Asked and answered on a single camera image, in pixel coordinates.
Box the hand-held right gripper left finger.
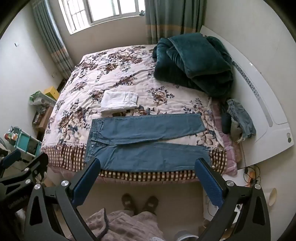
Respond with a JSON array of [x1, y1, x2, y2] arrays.
[[24, 158, 101, 241]]

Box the window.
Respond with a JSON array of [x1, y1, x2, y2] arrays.
[[58, 0, 147, 35]]

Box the floral quilt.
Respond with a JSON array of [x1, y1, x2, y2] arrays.
[[40, 44, 227, 181]]

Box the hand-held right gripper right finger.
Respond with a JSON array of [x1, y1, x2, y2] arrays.
[[195, 158, 271, 241]]

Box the teal toy shelf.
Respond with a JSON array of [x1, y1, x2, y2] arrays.
[[5, 126, 42, 161]]

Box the yellow box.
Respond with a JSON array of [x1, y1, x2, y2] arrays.
[[44, 86, 61, 100]]

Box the person's left slipper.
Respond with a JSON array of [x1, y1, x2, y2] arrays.
[[121, 193, 138, 212]]

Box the cardboard box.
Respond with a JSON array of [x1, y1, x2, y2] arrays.
[[32, 107, 53, 131]]

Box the green and white packet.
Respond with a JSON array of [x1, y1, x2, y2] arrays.
[[29, 91, 57, 107]]

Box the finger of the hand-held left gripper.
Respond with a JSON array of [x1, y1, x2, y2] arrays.
[[0, 149, 23, 173], [0, 153, 49, 187]]

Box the cream paper cup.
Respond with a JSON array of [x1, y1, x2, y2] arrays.
[[264, 188, 278, 207]]

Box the grey tape roll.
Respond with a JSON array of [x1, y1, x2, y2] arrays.
[[173, 230, 199, 241]]

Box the person's slipper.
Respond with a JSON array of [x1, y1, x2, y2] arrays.
[[142, 196, 159, 214], [121, 193, 138, 212]]

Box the person's right slipper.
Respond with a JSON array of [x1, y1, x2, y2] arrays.
[[142, 196, 159, 214]]

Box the white bedside table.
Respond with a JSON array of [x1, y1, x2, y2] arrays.
[[203, 166, 278, 232]]

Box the blue denim pants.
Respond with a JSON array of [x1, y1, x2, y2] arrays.
[[84, 113, 211, 174]]

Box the person's legs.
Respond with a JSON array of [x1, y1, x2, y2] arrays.
[[80, 208, 165, 241]]

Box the black cable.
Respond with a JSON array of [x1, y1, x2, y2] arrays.
[[240, 141, 261, 184]]

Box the small faded denim shorts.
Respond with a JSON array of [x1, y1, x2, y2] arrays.
[[227, 99, 257, 139]]

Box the white headboard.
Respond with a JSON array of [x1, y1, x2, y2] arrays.
[[199, 25, 292, 171]]

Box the green striped curtain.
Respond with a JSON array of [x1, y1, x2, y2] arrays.
[[31, 0, 75, 80], [144, 0, 208, 46]]

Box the pink plaid bed sheet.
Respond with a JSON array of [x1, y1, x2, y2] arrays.
[[208, 97, 238, 177]]

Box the dark green plush blanket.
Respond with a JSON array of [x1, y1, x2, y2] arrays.
[[153, 32, 234, 98]]

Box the white folded pants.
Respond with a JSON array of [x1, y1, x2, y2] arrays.
[[100, 90, 138, 114]]

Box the dark navy garment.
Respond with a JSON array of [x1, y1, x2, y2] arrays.
[[221, 102, 232, 135]]

